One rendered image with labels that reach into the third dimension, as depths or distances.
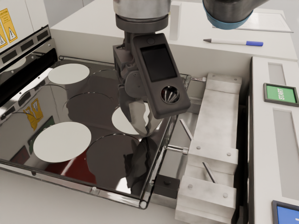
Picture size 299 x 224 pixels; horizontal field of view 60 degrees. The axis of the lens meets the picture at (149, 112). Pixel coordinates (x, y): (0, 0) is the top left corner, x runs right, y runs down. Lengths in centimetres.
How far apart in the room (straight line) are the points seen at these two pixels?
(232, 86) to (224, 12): 27
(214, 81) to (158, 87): 32
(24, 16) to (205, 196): 57
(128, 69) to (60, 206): 27
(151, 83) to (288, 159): 22
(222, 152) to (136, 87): 18
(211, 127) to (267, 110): 12
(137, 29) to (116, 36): 36
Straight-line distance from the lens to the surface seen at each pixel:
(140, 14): 33
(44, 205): 51
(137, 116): 42
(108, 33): 72
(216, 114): 57
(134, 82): 37
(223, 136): 52
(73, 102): 58
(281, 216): 34
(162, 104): 31
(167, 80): 33
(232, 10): 39
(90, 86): 62
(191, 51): 65
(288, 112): 50
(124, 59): 38
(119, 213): 47
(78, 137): 49
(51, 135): 51
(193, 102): 65
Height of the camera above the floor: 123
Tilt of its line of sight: 39 degrees down
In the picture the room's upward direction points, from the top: straight up
